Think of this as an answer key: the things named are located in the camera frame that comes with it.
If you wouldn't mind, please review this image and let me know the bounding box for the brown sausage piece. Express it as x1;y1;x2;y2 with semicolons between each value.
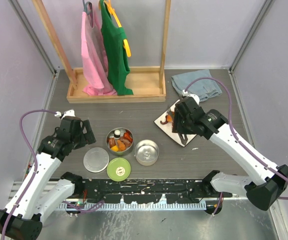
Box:
108;137;116;149

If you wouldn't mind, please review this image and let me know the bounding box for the round steel lid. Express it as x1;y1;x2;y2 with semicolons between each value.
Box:
83;147;110;173

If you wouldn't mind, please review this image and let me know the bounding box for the yellow food piece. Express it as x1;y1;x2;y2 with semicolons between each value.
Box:
110;145;119;152

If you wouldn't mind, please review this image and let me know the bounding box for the large round steel tin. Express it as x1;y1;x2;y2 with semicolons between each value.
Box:
106;127;134;156

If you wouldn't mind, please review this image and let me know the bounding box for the orange food piece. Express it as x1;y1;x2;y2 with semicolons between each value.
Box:
117;140;127;152

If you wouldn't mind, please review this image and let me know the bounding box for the red food piece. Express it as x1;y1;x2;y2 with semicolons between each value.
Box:
123;131;133;142

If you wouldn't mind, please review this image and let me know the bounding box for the brown meat chunk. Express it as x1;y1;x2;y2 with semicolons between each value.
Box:
120;137;132;148

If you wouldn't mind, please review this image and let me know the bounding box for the green round lid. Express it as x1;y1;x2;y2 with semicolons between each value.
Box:
106;157;131;182

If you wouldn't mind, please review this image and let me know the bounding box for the small steel bowl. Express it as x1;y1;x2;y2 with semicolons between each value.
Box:
135;139;159;166

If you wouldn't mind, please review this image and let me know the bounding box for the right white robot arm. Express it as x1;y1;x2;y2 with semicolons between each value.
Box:
173;96;288;211

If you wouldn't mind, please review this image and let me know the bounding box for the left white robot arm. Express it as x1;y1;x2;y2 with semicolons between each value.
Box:
0;116;96;240

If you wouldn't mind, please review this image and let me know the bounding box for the food pile on plate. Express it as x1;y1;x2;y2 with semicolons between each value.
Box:
160;108;175;125

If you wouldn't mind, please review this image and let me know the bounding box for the white square plate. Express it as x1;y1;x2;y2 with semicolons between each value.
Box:
154;100;197;147

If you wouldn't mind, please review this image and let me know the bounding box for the folded blue towel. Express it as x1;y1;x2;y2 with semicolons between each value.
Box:
171;69;223;103

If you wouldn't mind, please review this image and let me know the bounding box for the wooden clothes rack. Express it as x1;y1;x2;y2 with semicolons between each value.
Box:
33;0;171;104

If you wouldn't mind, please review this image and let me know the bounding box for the pink shirt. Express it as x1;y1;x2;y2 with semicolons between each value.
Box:
81;12;117;96

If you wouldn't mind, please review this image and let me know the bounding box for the yellow clothes hanger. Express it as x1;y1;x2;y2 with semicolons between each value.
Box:
98;0;132;57

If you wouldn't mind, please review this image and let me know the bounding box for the green shirt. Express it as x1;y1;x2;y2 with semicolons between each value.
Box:
101;2;134;96

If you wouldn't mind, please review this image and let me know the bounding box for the grey clothes hanger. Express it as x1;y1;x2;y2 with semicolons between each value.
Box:
82;0;94;27

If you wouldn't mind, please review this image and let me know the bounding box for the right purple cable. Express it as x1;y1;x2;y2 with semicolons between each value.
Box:
183;76;288;216

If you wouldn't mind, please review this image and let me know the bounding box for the purple cable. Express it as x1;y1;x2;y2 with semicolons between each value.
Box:
183;76;288;216
0;109;105;238

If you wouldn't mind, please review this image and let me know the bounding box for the white cable duct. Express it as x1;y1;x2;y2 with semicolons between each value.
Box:
58;199;207;211

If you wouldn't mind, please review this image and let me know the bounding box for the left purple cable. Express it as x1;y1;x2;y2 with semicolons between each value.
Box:
0;109;105;238

